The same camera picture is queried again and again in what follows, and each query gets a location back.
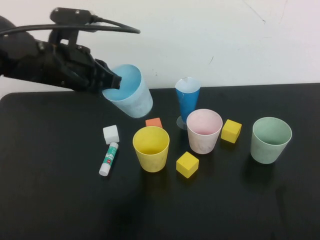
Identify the white foam cube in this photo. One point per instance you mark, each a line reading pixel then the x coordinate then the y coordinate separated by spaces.
pixel 111 135

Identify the yellow foam cube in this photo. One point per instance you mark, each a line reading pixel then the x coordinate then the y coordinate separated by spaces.
pixel 187 165
pixel 231 131

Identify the green plastic cup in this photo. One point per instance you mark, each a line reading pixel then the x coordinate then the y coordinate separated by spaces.
pixel 266 155

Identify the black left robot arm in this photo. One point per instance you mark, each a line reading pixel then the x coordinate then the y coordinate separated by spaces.
pixel 17 55

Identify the blue paper cone on stand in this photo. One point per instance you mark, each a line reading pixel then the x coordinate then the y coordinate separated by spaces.
pixel 186 102

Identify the pink plastic cup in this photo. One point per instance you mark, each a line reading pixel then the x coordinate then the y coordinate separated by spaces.
pixel 202 145

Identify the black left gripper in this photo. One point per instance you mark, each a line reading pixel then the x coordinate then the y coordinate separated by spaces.
pixel 67 67

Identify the light blue plastic cup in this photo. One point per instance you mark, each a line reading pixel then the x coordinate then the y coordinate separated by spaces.
pixel 137 100

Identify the white green glue stick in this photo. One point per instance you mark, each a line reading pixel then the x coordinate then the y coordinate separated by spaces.
pixel 109 157

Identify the orange foam cube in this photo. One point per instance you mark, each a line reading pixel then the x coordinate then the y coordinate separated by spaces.
pixel 153 122

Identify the yellow plastic cup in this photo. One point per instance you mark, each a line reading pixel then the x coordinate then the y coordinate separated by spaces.
pixel 151 163

